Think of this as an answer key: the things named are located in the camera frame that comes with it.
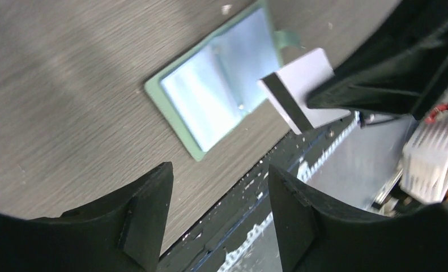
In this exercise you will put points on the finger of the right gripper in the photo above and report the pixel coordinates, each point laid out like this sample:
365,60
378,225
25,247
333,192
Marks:
401,69

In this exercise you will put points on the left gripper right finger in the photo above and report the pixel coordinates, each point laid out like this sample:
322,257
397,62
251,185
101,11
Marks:
317,232

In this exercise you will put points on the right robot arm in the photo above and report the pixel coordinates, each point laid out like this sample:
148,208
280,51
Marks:
425,156

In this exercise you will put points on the green card holder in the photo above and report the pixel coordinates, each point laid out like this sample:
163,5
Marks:
207,91

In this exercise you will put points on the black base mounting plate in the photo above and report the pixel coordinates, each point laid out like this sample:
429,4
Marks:
226,231

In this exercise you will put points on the white card with magnetic stripe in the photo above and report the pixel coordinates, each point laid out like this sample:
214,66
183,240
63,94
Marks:
288,88

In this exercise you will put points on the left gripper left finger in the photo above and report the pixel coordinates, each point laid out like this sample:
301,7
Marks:
121,231

